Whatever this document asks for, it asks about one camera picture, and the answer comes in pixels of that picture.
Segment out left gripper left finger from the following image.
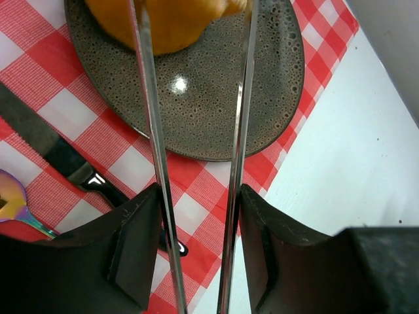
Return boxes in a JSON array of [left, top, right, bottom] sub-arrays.
[[1, 184, 162, 313]]

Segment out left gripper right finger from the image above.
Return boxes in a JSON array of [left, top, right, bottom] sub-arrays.
[[240, 184, 418, 313]]

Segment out round orange bread bun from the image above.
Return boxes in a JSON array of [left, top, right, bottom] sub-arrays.
[[85, 0, 247, 56]]

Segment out metal tongs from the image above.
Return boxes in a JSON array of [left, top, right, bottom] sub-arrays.
[[127, 1, 259, 313]]

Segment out iridescent spoon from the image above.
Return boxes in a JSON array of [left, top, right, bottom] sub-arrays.
[[1, 169, 58, 239]]

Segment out black knife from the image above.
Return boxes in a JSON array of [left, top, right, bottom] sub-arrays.
[[0, 83, 189, 258]]

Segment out dark round plate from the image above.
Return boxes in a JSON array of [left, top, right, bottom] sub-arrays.
[[64, 1, 304, 162]]

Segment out red white checkered cloth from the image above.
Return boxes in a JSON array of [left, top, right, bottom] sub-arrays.
[[1, 1, 359, 313]]

